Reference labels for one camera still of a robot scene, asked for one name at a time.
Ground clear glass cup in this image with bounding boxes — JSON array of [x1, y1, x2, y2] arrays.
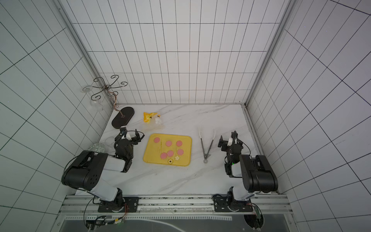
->
[[81, 85, 104, 112]]

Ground yellow plastic tray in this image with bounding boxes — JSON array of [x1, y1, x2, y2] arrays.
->
[[143, 133, 192, 167]]

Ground clear yellow resealable bag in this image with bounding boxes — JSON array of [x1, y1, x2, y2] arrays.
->
[[143, 112, 162, 125]]

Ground aluminium mounting rail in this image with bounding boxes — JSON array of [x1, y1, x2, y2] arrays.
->
[[60, 194, 293, 216]]

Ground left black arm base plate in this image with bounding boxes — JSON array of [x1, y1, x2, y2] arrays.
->
[[98, 197, 140, 213]]

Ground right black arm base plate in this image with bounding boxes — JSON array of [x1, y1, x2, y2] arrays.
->
[[212, 194, 253, 213]]

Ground metal cup hanger stand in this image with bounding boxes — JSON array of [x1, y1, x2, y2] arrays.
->
[[93, 74, 135, 129]]

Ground white metal tongs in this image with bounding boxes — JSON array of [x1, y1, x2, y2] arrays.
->
[[198, 126, 217, 164]]

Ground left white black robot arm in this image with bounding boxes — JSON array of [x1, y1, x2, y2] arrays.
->
[[61, 127, 145, 212]]

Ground green patterned glass bowl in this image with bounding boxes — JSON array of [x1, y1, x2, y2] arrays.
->
[[88, 143, 105, 153]]

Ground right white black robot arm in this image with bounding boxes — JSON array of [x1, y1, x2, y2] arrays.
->
[[213, 131, 278, 212]]

